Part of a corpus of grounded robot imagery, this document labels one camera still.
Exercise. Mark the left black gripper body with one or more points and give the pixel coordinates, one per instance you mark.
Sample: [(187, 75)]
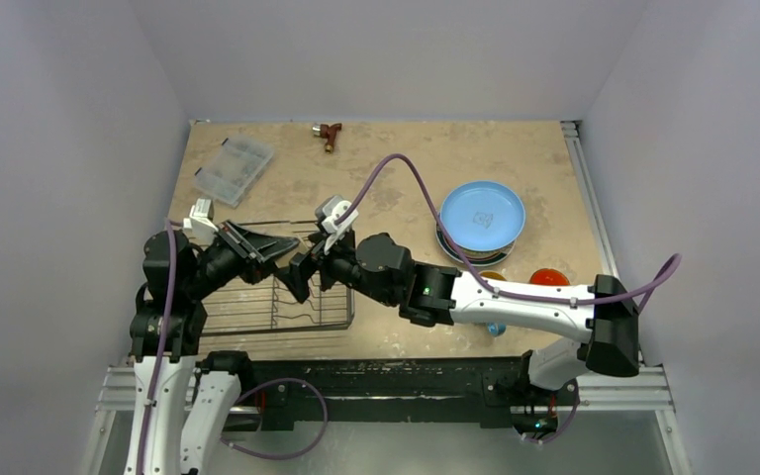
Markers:
[(222, 262)]

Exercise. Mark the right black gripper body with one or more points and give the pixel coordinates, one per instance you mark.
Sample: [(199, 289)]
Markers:
[(318, 262)]

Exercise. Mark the light blue plate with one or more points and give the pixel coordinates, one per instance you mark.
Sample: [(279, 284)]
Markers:
[(483, 215)]

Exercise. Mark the blue butterfly mug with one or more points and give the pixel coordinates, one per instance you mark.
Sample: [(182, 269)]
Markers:
[(496, 329)]

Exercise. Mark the orange mug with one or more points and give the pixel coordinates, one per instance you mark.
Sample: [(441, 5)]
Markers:
[(548, 277)]

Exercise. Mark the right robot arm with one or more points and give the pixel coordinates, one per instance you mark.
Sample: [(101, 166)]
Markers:
[(597, 325)]

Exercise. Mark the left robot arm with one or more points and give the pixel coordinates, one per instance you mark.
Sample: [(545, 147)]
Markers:
[(176, 429)]

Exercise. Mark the clear plastic organizer box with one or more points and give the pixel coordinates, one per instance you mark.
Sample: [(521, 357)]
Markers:
[(229, 175)]

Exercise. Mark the brown metal fitting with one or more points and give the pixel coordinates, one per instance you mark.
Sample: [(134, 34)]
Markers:
[(328, 132)]

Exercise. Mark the yellow patterned plate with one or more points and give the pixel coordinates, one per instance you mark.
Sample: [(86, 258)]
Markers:
[(476, 258)]

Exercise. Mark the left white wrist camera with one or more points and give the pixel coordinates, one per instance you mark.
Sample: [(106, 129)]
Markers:
[(199, 224)]

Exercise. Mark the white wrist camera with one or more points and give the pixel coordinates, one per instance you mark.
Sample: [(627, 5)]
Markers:
[(335, 218), (199, 224)]

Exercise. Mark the black wire dish rack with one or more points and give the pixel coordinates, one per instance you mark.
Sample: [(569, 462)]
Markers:
[(269, 307)]

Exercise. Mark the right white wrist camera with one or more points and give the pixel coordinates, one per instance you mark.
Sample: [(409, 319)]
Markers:
[(335, 218)]

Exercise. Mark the black base mount frame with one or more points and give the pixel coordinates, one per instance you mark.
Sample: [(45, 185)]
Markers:
[(489, 392)]

